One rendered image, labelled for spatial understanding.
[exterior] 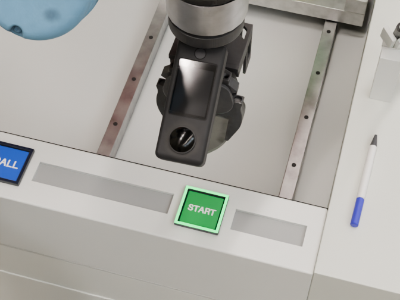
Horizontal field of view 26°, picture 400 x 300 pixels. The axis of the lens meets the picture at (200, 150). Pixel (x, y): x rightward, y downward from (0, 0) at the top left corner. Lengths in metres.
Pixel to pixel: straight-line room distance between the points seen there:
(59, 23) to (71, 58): 0.83
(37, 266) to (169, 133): 0.52
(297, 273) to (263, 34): 0.51
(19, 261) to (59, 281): 0.07
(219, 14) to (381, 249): 0.42
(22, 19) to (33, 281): 0.77
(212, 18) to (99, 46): 0.68
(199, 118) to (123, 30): 0.67
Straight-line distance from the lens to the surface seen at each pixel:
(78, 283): 1.27
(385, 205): 1.10
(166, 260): 1.11
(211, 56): 0.80
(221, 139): 0.91
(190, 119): 0.80
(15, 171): 1.13
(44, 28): 0.59
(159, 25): 1.41
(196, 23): 0.76
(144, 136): 1.31
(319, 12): 1.42
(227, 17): 0.76
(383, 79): 1.16
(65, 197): 1.10
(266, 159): 1.29
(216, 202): 1.08
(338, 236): 1.07
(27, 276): 1.31
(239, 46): 0.86
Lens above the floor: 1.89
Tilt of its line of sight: 56 degrees down
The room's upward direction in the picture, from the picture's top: straight up
